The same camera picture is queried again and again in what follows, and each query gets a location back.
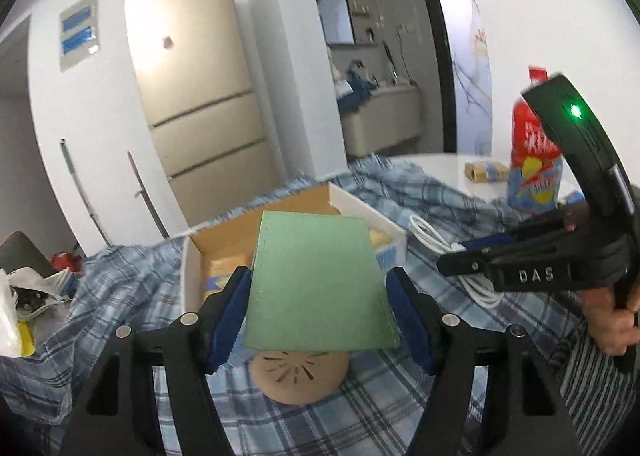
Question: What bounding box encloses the red mop handle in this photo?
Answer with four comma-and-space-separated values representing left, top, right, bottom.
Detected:
126, 151, 168, 239

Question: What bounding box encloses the grey wall electrical panel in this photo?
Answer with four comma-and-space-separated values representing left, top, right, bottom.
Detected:
59, 0, 99, 73

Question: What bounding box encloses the beige sink cabinet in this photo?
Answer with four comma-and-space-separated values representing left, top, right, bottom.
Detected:
340, 84, 423, 159

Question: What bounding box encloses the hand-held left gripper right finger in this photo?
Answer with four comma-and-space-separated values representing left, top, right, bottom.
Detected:
385, 266, 586, 456

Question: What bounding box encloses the white plastic bag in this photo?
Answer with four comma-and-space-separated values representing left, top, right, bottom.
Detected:
0, 266, 76, 357

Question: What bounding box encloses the red and blue snack bag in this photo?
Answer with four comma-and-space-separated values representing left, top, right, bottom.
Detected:
506, 65, 566, 214

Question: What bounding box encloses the yellow packet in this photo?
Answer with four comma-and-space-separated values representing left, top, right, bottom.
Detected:
17, 321, 36, 357

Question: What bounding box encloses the wall mirror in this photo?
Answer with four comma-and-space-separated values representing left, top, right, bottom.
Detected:
317, 0, 356, 44

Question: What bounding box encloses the beige refrigerator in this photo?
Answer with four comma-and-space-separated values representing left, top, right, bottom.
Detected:
124, 0, 281, 232

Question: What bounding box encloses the grey mop handle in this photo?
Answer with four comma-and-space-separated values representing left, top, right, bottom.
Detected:
60, 139, 112, 247

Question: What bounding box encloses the floral glass door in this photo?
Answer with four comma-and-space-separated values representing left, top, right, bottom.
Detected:
410, 0, 496, 154

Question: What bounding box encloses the round beige slotted disc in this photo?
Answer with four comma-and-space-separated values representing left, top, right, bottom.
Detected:
250, 348, 351, 405

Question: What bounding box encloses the gold and blue cigarette pack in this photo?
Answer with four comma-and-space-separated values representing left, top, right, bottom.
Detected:
201, 256, 252, 306

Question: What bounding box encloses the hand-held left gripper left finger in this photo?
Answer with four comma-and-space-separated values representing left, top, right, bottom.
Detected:
57, 265, 253, 456

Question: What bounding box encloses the blue plaid cloth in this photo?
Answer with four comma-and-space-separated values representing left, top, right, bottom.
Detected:
0, 153, 601, 456

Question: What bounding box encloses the blue towel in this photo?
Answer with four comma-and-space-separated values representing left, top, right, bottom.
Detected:
336, 71, 381, 112

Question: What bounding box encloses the grey chair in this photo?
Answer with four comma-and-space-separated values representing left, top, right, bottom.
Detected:
0, 231, 51, 282

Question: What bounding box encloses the person's right hand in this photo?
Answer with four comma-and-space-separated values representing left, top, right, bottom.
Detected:
582, 282, 640, 358

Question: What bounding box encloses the shallow cardboard box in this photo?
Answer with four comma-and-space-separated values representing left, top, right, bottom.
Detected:
181, 183, 407, 317

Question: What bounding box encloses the green paper packet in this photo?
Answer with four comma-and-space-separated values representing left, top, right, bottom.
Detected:
241, 210, 402, 354

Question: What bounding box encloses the small gold wrapped item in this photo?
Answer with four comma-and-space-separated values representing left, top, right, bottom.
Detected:
464, 161, 511, 183

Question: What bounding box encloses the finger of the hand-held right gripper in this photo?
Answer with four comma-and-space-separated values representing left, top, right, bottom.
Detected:
436, 236, 576, 293
457, 213, 571, 257

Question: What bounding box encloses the white cable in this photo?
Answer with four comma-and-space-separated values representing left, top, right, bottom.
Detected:
407, 213, 503, 309

